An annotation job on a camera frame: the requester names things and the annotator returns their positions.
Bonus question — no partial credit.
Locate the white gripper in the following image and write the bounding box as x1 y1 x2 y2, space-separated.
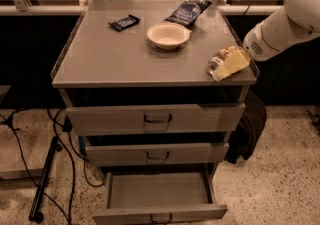
211 23 284 82

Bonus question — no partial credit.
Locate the orange gold soda can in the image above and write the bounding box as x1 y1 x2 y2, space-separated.
206 46 246 78

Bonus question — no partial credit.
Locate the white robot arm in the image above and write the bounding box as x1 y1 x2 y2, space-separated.
207 0 320 81

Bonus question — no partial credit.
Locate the top grey drawer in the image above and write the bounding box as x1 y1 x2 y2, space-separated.
67 104 245 136

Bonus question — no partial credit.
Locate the grey drawer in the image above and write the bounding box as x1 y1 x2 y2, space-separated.
67 104 245 136
86 143 229 167
93 171 227 225

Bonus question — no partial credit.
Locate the middle grey drawer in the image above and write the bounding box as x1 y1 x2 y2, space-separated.
86 143 229 167

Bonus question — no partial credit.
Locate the grey metal drawer cabinet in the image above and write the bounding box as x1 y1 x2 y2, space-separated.
50 0 260 225

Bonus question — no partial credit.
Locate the bottom grey drawer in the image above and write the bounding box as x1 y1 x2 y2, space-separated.
93 171 227 225

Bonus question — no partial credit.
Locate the black bag on floor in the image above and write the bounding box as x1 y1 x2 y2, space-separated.
225 91 267 164

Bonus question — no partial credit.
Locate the dark blue chip bag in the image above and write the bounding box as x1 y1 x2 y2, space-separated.
165 0 212 29

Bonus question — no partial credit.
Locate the white bowl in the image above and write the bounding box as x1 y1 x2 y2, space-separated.
146 22 191 50

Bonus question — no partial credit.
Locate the dark blue candy bar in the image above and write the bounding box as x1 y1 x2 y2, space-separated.
109 14 140 32

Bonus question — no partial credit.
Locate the black floor stand bar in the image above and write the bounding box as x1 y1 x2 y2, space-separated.
29 136 58 224

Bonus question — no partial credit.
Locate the black cable on floor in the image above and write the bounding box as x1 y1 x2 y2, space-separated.
0 108 106 225

